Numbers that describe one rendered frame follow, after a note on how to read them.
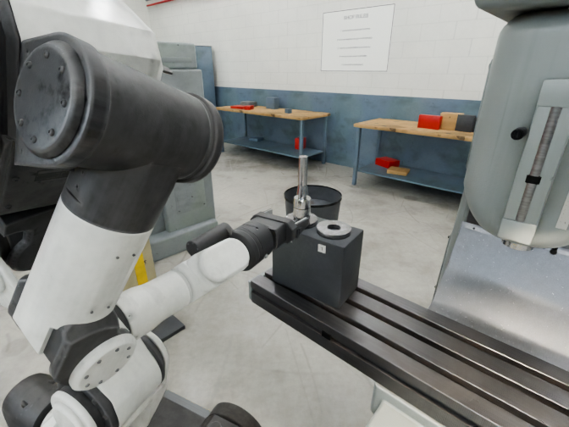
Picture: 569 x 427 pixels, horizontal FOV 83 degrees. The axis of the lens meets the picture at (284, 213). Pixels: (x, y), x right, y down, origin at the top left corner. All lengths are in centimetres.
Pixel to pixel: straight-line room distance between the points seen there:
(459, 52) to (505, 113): 449
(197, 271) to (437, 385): 52
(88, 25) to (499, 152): 53
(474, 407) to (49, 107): 77
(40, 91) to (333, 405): 182
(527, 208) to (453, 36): 461
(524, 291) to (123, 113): 102
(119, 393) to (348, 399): 141
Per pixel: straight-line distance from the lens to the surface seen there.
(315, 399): 194
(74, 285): 38
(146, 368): 75
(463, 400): 79
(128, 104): 28
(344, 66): 573
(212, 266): 56
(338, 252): 80
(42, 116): 29
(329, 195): 284
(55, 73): 28
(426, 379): 79
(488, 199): 59
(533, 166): 53
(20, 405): 122
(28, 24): 38
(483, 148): 58
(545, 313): 108
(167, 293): 54
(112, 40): 41
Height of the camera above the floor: 156
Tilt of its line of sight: 24 degrees down
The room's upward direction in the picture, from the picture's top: straight up
